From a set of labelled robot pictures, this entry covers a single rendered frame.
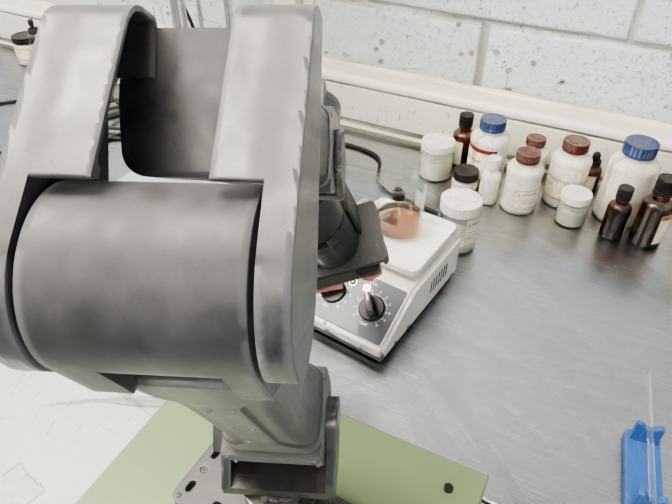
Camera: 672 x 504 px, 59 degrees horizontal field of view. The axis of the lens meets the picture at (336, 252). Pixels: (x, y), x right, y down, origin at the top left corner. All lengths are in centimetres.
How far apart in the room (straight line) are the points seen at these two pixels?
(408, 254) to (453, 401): 18
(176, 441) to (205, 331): 44
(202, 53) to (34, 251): 10
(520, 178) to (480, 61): 26
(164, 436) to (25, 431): 18
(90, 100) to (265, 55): 6
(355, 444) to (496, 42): 74
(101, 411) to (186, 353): 55
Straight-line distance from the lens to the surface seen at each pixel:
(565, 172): 98
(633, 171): 96
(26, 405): 76
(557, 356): 77
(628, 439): 71
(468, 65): 111
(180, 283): 17
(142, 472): 59
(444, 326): 77
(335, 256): 54
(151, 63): 24
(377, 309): 70
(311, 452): 41
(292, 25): 20
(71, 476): 68
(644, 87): 108
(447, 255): 77
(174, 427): 61
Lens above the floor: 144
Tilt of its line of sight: 39 degrees down
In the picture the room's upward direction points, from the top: straight up
